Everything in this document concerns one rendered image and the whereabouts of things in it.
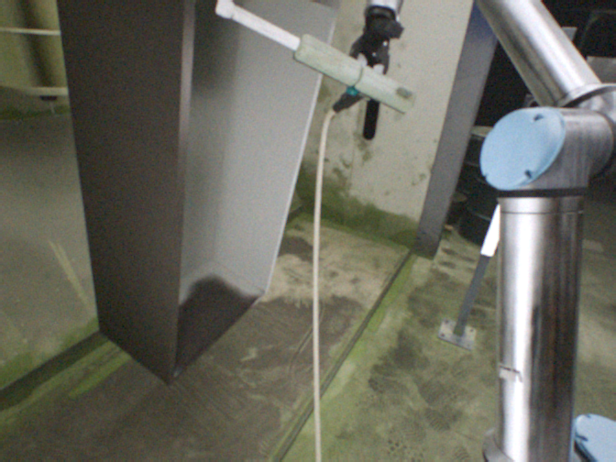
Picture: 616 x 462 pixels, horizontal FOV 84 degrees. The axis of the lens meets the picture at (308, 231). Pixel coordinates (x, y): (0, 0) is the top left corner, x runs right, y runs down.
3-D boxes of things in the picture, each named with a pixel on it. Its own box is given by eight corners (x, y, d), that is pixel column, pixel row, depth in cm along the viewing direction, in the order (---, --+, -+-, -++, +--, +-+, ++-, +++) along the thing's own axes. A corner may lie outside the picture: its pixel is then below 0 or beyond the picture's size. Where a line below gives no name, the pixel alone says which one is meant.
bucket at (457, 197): (456, 229, 343) (464, 203, 330) (427, 221, 355) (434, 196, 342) (461, 218, 367) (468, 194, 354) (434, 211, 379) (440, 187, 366)
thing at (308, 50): (373, 116, 102) (423, 89, 81) (369, 131, 102) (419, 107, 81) (213, 40, 86) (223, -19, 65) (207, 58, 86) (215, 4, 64)
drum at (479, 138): (502, 212, 391) (531, 134, 349) (489, 228, 350) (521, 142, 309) (451, 197, 422) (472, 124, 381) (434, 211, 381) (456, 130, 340)
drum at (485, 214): (454, 221, 360) (479, 137, 318) (513, 231, 347) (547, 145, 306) (460, 247, 310) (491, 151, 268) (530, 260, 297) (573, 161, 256)
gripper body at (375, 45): (368, 77, 91) (380, 35, 92) (387, 64, 83) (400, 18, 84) (344, 64, 89) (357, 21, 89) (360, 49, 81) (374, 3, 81)
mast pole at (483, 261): (452, 335, 210) (561, 27, 134) (453, 330, 214) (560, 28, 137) (460, 338, 208) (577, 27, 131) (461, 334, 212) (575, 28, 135)
